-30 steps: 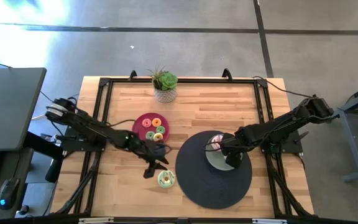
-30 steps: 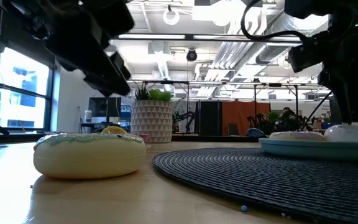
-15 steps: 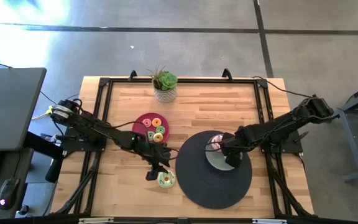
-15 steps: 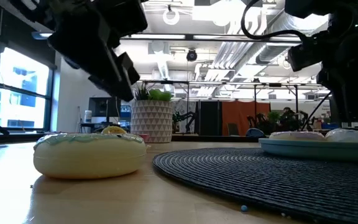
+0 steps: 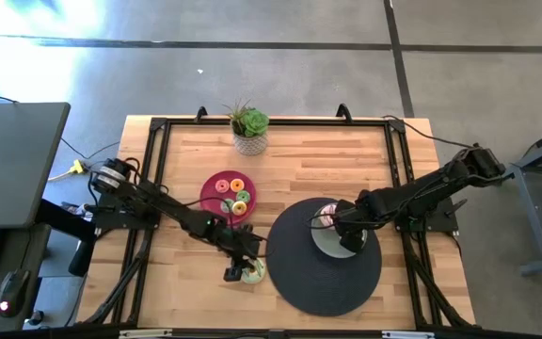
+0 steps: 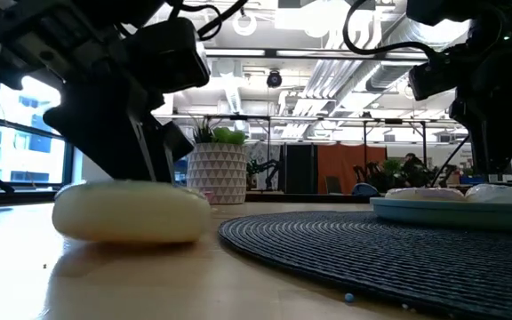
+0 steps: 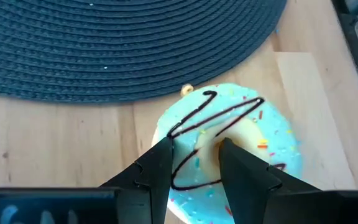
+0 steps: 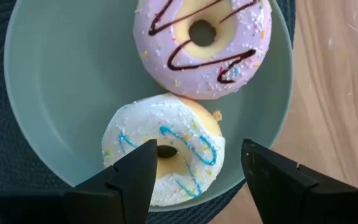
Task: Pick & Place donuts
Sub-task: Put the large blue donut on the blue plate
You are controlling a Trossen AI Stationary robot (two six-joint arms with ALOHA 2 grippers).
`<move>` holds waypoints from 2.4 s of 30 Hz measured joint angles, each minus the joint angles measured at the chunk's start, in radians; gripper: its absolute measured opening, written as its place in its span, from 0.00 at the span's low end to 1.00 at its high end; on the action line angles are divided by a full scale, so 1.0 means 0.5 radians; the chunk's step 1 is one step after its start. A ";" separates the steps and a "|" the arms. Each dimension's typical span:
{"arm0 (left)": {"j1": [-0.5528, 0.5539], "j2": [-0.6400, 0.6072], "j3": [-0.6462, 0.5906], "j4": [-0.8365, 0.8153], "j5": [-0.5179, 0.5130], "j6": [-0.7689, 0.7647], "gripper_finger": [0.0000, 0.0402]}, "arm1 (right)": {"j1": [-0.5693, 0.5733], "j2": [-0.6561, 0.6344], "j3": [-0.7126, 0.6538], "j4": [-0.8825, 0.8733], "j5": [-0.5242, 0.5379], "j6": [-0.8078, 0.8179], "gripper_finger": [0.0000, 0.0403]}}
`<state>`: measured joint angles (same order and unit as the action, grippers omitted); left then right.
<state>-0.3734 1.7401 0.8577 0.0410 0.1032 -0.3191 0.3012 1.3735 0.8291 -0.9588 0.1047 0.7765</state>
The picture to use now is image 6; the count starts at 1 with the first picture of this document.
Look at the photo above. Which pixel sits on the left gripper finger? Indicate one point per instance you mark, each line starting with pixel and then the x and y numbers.
pixel 178 142
pixel 105 133

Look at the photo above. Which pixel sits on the large white sprinkled donut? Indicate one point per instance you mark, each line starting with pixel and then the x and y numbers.
pixel 505 194

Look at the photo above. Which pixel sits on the large pink drizzled donut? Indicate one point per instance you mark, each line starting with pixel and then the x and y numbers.
pixel 425 194

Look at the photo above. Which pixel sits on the large green drizzled donut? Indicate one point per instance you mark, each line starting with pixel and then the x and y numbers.
pixel 131 213

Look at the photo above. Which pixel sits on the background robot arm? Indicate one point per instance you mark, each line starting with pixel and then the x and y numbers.
pixel 265 169

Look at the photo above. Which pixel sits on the succulent in white patterned pot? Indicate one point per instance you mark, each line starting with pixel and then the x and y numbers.
pixel 217 171

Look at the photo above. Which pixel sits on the person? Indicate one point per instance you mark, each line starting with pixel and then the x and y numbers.
pixel 413 169

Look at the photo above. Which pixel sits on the sage green round plate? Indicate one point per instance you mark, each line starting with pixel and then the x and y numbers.
pixel 451 215

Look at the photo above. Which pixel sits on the background green plant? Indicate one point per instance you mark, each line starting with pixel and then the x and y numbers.
pixel 391 171

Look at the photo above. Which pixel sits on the black cabinet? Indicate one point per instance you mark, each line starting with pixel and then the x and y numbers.
pixel 300 169

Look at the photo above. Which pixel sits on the blue chair back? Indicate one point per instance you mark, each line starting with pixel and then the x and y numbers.
pixel 365 190

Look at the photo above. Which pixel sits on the black round woven placemat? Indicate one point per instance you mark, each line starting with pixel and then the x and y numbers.
pixel 371 258

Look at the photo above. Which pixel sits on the small blue bead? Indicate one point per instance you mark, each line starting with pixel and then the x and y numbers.
pixel 349 297

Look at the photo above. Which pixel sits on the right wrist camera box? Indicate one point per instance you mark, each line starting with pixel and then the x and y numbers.
pixel 434 75

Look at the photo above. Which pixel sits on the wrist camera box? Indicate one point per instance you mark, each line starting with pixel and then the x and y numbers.
pixel 167 53
pixel 434 75

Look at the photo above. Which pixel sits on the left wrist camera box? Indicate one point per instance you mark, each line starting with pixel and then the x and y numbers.
pixel 167 53

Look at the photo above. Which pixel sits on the silver ventilation duct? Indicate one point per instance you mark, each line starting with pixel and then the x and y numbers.
pixel 398 66

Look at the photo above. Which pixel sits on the black overhead camera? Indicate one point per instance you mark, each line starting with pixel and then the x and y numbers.
pixel 274 79

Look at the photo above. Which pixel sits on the black aluminium table frame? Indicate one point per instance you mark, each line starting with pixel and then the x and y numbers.
pixel 309 197

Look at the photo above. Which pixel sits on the orange partition wall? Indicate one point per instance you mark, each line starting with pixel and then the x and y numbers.
pixel 340 164

